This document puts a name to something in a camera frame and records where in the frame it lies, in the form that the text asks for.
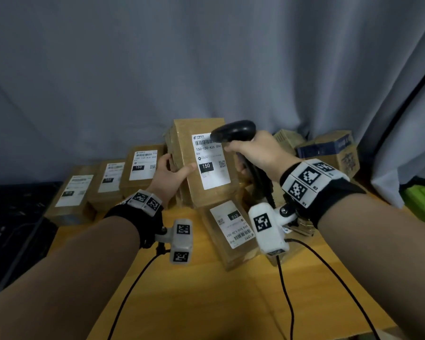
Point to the yellow taped labelled cardboard box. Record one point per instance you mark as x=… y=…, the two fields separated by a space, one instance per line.
x=109 y=177

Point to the green plastic crate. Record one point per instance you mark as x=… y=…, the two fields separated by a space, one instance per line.
x=421 y=205

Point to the person's left hand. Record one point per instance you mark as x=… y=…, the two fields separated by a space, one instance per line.
x=166 y=184

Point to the black wristband with marker tags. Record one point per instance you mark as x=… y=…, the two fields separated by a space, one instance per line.
x=134 y=215
x=336 y=198

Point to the black barcode scanner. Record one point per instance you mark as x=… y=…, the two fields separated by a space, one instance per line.
x=233 y=130

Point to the person's right forearm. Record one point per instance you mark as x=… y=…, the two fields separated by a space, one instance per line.
x=386 y=258

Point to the person's right hand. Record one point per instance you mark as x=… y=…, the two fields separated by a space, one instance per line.
x=265 y=152

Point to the black plastic crate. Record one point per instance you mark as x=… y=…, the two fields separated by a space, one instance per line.
x=10 y=226

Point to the pile of unsorted cardboard parcels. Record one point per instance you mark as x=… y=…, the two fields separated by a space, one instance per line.
x=343 y=155

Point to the parcel labelled 150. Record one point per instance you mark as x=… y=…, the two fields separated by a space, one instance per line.
x=141 y=166
x=212 y=180

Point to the person's left forearm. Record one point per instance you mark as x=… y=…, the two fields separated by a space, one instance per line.
x=56 y=276

